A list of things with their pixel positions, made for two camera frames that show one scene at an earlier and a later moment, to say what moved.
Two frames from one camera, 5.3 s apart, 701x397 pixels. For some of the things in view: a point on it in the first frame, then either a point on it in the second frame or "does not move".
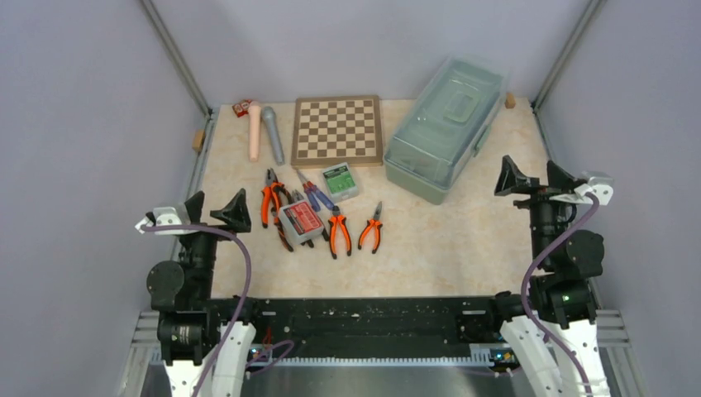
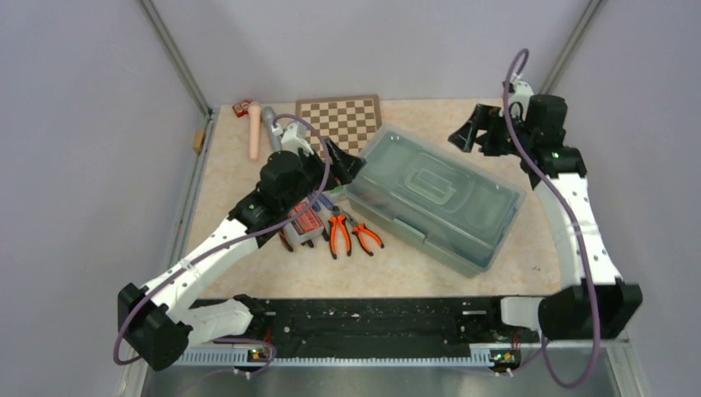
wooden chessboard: x=337 y=129 does not move
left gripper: x=236 y=212 -> x=345 y=167
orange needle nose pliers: x=374 y=222 -> x=358 y=228
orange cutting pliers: x=336 y=217 does not move
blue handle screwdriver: x=310 y=189 does not move
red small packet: x=241 y=108 does not move
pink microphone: x=255 y=114 does not move
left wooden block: x=197 y=139 does not move
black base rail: x=372 y=329 does not move
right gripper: x=512 y=179 -> x=484 y=118
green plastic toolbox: x=446 y=126 -> x=428 y=197
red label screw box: x=299 y=222 does not move
